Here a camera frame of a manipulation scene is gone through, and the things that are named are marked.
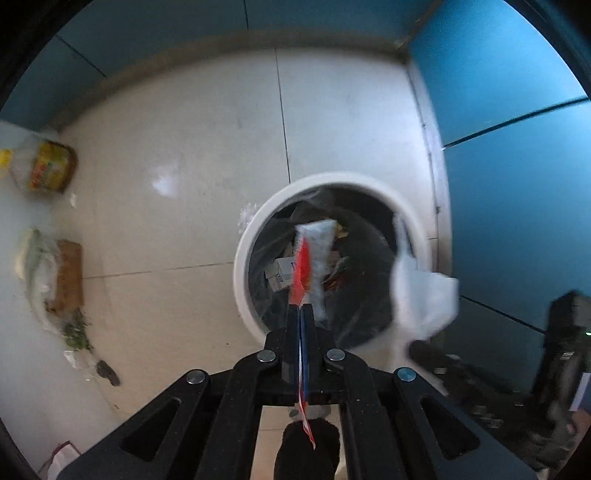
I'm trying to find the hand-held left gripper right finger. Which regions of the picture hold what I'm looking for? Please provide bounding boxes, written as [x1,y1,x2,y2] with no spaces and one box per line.
[300,302,539,480]

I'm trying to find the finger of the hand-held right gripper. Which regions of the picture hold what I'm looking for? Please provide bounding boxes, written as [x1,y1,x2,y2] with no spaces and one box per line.
[409,339,522,435]

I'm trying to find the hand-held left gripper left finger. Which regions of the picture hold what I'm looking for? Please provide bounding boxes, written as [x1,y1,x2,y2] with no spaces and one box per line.
[55,302,301,480]

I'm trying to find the white plastic wrap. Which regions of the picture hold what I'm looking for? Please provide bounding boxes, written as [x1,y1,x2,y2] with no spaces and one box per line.
[390,212,461,344]

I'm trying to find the red and white packet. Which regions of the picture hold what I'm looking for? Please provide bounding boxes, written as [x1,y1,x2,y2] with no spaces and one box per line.
[287,219,338,452]

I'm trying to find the white rimmed trash bin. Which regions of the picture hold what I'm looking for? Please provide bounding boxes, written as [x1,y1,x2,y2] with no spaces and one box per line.
[233,172,439,365]

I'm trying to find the white carton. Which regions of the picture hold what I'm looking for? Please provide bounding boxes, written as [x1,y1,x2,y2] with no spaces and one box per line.
[264,256,297,292]

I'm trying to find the dark fluffy slipper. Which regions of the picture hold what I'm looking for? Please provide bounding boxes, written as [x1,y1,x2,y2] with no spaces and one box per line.
[274,416,341,480]

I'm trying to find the small dark floor scrap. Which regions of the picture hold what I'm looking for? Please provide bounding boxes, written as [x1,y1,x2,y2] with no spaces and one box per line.
[95,360,121,387]

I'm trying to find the green vegetable scraps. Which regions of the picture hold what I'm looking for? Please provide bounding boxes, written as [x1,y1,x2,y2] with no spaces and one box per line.
[62,309,93,352]

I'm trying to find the brown cardboard piece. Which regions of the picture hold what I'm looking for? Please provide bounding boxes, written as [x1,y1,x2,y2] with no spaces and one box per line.
[45,239,85,312]

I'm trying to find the blue kitchen cabinets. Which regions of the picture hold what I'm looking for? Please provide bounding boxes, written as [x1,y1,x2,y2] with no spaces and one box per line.
[0,0,591,416]

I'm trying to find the white plastic bag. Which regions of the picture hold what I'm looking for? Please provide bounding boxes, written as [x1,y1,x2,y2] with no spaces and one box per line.
[39,442,81,477]

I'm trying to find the plastic bag with vegetables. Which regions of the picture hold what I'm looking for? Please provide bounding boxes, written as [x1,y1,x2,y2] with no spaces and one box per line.
[16,228,63,333]

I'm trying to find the plastic oil bottle yellow label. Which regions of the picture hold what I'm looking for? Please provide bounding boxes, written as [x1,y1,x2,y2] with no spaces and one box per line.
[0,138,78,195]

